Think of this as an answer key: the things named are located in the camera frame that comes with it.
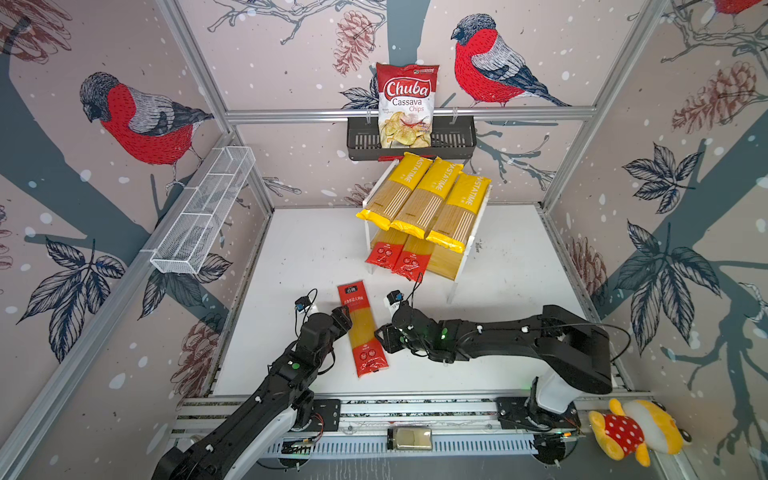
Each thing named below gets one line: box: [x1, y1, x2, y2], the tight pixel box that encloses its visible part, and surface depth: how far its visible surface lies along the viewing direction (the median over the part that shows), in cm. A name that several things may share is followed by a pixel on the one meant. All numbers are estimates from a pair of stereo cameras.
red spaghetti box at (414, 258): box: [392, 235, 436, 281], surface depth 84 cm
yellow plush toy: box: [589, 399, 691, 467], surface depth 67 cm
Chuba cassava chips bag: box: [376, 62, 440, 149], surface depth 87 cm
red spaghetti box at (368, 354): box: [337, 280, 389, 378], surface depth 86 cm
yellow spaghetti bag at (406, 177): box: [356, 152, 433, 231], surface depth 78 cm
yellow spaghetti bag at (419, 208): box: [390, 156, 464, 240], surface depth 76 cm
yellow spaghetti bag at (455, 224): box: [426, 172, 492, 254], surface depth 72 cm
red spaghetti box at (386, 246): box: [365, 228, 409, 271], surface depth 87 cm
